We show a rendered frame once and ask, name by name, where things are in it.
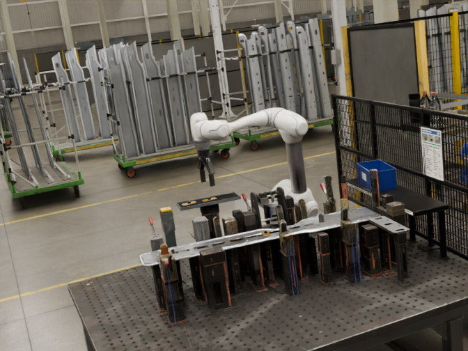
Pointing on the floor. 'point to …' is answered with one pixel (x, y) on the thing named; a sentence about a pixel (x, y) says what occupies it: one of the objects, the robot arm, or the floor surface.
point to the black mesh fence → (402, 159)
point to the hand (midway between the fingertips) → (207, 182)
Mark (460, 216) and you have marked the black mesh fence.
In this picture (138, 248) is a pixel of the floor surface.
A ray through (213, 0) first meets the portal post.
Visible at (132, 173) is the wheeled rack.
